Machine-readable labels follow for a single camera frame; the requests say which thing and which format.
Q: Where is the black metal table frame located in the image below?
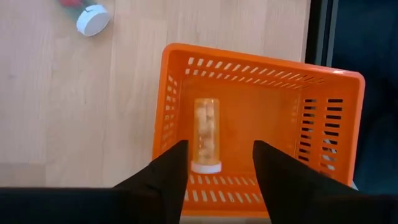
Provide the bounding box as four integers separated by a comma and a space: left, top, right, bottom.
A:
304, 0, 340, 67

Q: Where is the orange pill bottle white cap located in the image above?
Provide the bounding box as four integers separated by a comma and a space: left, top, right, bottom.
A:
190, 98, 223, 174

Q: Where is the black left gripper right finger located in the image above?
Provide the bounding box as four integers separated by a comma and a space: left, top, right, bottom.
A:
252, 139, 398, 224

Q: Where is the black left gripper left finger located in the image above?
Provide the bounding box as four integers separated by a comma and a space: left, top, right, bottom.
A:
0, 139, 190, 224

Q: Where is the red-filled bottle white cap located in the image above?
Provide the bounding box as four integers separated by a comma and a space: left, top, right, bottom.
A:
57, 0, 112, 37

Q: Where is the orange slotted plastic basket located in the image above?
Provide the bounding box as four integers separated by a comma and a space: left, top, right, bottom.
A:
151, 42, 366, 218

